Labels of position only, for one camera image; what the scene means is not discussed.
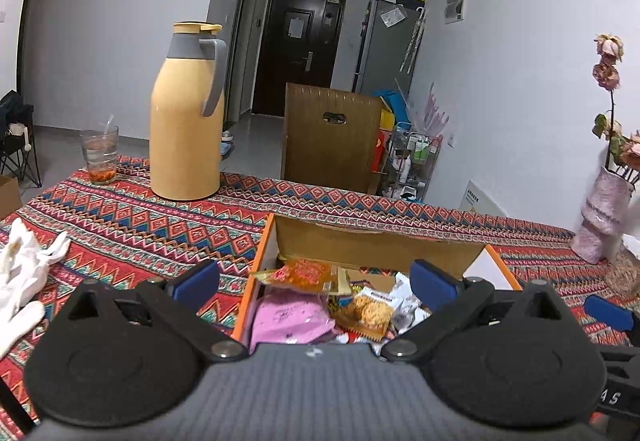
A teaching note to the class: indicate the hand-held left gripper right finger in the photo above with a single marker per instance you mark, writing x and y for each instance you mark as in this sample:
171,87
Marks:
434,282

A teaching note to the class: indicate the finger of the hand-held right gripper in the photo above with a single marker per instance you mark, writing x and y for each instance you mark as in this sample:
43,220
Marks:
607,313

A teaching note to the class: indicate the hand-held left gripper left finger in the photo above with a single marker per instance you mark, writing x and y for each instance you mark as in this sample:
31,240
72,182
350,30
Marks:
196,282

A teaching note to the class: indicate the white snack packet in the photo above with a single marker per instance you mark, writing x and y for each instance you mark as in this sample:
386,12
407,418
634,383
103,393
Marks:
407,306

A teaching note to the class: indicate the cracker snack packet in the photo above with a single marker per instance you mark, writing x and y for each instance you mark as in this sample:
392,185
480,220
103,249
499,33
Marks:
370,313

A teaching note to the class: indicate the orange cardboard box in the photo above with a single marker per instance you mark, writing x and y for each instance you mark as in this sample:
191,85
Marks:
370,241

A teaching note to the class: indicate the red snack packet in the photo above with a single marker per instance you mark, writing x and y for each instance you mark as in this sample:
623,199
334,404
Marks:
352,338

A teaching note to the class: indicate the large pink snack packet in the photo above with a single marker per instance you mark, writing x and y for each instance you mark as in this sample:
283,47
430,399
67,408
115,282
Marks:
290,318

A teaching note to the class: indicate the long orange snack packet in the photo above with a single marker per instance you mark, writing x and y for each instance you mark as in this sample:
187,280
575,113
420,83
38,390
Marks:
300,275

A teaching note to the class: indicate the clear food container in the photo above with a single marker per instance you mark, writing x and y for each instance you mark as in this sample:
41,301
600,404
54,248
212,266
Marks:
627,276

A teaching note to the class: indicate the patterned red tablecloth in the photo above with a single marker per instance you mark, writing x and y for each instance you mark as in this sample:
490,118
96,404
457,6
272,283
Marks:
125,231

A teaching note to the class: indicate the white leaning board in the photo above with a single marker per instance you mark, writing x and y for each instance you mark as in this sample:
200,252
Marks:
480,198

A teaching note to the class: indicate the pink ceramic vase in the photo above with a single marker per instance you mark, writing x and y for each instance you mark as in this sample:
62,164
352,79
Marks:
602,216

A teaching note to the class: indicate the red gift bag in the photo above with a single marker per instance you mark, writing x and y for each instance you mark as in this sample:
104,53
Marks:
379,148

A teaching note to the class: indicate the yellow thermos jug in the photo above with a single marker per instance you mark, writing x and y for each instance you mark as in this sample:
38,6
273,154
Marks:
185,131

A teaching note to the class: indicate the glass cup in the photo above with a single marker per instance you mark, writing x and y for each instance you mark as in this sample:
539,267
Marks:
99,156

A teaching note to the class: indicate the pink feather decoration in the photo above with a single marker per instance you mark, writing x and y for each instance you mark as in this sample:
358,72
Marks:
432,113

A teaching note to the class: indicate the yellow bag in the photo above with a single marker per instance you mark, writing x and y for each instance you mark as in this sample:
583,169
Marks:
386,120

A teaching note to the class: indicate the white cotton glove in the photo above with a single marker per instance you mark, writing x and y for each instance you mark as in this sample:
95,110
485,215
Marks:
25,256
17,326

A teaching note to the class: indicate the brown wooden chair back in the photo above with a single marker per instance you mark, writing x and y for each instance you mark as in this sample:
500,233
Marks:
310,151

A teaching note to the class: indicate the blue plastic item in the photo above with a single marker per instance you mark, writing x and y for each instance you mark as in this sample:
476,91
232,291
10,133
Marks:
390,101

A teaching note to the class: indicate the small cardboard box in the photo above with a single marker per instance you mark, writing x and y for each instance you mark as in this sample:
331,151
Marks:
7,196

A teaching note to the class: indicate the dark entrance door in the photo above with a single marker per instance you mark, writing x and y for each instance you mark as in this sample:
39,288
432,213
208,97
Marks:
280,71

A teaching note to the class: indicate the black folding chair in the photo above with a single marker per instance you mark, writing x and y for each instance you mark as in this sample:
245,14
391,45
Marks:
17,136

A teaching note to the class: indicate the grey refrigerator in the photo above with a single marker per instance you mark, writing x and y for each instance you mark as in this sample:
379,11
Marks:
382,56

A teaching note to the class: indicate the folded umbrella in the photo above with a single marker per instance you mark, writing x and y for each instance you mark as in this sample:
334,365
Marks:
414,41

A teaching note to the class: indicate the dried pink roses bouquet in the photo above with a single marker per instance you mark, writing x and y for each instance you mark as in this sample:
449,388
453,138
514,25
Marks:
607,71

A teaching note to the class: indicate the clear plastic pouch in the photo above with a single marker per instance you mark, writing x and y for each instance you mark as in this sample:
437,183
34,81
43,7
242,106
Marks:
394,16

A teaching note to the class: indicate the white wall panel box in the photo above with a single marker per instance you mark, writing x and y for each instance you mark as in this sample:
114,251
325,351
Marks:
456,1

